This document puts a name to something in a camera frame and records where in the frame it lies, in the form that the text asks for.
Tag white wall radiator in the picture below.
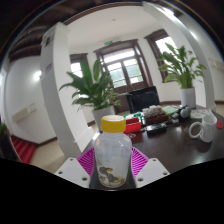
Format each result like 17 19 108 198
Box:
12 103 38 123
208 58 224 71

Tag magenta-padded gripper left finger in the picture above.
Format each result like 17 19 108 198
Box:
54 146 98 189

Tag white speckled mug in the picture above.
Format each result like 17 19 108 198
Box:
188 114 218 144

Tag dark-framed window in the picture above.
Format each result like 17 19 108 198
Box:
69 53 89 79
144 29 178 83

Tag potted plant in white pot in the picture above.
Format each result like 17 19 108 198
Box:
157 43 208 109
59 59 123 131

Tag printed paper leaflet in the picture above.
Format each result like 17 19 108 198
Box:
190 108 213 120

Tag dark wooden cabinet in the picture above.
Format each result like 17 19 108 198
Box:
0 123 18 162

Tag black chair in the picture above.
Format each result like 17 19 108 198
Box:
126 85 161 114

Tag flat black device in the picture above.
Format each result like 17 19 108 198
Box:
145 123 168 135

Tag clear bottle with yellow cap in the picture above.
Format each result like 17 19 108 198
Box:
94 114 133 189

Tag green notebook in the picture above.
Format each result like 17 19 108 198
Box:
162 105 180 117

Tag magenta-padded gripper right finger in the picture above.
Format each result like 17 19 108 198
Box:
130 146 171 189

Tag red carpeted stairs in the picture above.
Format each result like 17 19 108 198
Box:
11 134 37 164

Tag red box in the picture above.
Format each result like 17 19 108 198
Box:
123 116 143 134

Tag dark wooden double door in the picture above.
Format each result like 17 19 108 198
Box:
94 39 153 93

